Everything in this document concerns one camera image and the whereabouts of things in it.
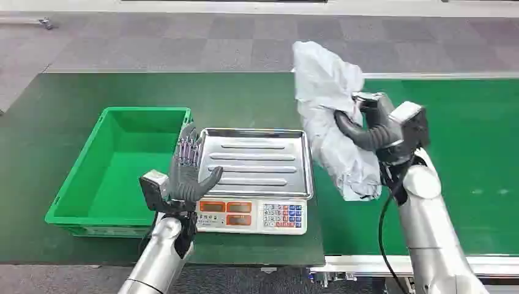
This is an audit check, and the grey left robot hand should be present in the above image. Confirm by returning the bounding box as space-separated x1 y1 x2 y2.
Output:
168 123 224 212

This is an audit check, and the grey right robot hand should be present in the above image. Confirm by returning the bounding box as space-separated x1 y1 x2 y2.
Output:
334 92 406 164

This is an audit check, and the grey plastic parcel bag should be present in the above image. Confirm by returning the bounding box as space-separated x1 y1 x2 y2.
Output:
291 40 383 202

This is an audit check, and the green plastic crate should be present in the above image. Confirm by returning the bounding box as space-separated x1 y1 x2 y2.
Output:
44 107 194 239

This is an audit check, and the steel scale tray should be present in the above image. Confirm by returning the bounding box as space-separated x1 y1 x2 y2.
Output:
198 127 314 200

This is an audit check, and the white electronic weighing scale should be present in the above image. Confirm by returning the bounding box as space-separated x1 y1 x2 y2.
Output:
195 197 308 236

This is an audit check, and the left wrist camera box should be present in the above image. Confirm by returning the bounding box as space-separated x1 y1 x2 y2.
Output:
139 170 170 213

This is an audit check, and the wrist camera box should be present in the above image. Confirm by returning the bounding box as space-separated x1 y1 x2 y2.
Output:
139 170 170 213
388 100 431 149

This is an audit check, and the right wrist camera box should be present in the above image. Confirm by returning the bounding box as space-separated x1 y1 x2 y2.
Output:
388 100 431 149

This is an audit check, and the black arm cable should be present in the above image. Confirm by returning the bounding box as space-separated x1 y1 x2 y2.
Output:
378 156 416 294

